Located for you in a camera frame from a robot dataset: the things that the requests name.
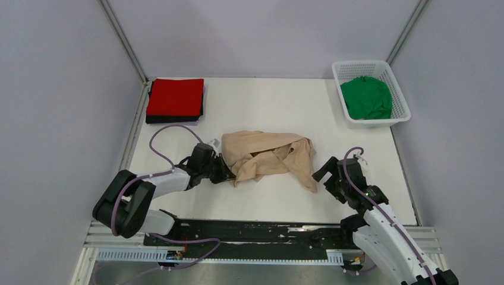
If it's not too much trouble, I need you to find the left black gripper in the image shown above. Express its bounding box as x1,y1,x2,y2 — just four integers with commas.
200,153,236,184

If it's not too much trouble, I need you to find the beige t shirt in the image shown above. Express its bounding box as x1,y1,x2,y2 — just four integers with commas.
222,131,317,193

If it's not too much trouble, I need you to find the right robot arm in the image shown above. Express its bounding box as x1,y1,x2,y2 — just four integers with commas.
312,156,459,284

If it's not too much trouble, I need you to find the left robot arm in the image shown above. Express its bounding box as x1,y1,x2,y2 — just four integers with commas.
92,143,235,245

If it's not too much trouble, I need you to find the folded black t shirt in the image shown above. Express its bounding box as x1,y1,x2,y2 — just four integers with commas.
144,80,206,125

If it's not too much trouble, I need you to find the green t shirt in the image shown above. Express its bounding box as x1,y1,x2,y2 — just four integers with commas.
340,76,393,120

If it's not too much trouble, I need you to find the folded red t shirt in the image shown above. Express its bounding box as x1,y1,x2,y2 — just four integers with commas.
146,78,205,117

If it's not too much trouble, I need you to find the white plastic basket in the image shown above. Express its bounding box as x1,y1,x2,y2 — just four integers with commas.
332,59,411,129

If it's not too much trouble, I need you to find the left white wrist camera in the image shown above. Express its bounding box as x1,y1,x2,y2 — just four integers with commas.
208,138,221,153

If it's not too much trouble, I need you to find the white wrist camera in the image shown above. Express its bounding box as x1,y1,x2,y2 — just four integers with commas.
208,138,221,153
353,154,369,174

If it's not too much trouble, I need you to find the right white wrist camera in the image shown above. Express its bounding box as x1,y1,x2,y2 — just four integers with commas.
353,154,369,174

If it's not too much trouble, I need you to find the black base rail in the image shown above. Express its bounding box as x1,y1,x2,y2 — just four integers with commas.
167,219,358,259

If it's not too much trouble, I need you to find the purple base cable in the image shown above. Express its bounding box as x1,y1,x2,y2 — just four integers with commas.
118,234,221,285

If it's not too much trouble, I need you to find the white slotted cable duct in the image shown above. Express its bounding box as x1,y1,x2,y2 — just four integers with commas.
95,248,344,266

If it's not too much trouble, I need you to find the right aluminium frame post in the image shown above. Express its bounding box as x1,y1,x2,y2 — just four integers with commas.
386,0,431,65

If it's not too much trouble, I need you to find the aluminium frame post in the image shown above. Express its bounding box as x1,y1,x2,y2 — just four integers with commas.
98,0,148,85
386,0,431,65

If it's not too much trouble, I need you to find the left aluminium frame post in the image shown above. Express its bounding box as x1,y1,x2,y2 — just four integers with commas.
98,0,148,85

